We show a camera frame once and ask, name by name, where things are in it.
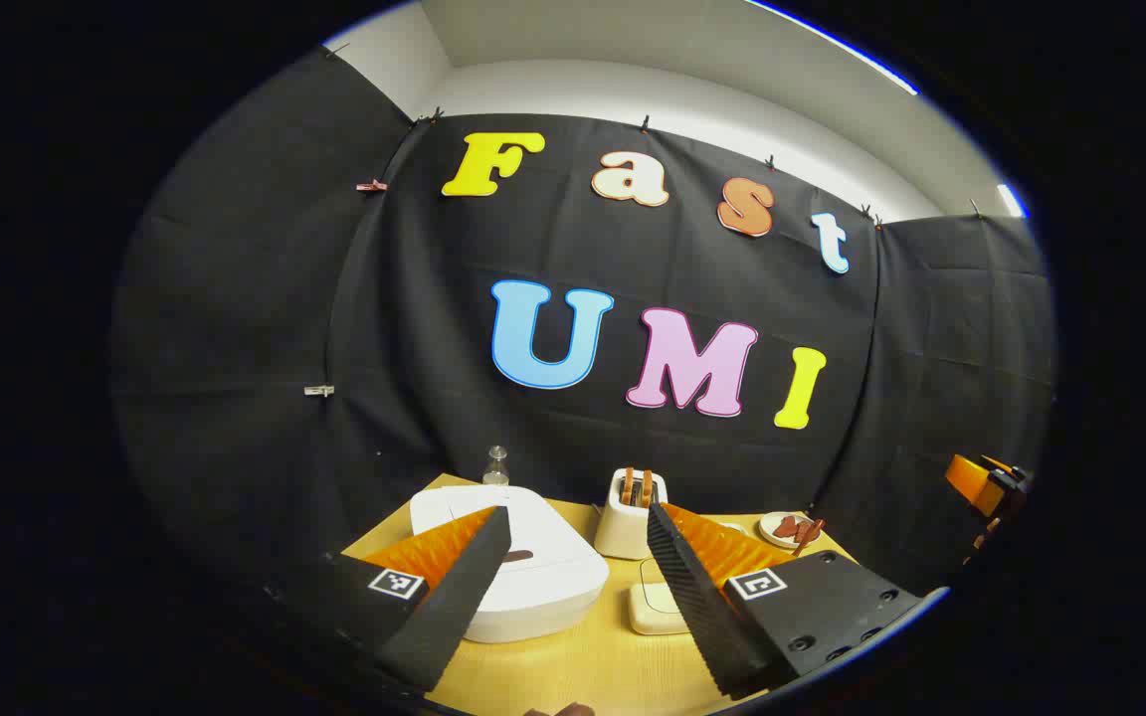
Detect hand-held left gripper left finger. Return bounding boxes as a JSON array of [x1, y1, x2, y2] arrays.
[[265, 505, 512, 694]]

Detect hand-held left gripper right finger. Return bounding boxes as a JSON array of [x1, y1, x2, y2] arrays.
[[646, 502, 922, 699]]

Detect white rice cooker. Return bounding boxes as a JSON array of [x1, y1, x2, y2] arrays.
[[410, 484, 611, 644]]

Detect clear glass dish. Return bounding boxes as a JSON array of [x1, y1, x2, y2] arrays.
[[629, 557, 693, 635]]

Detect white toaster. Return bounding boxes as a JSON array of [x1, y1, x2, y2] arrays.
[[593, 467, 670, 561]]

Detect round white plate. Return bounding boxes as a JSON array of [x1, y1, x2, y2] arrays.
[[758, 511, 819, 550]]

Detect black backdrop cloth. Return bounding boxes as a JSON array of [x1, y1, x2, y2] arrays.
[[110, 45, 1056, 598]]

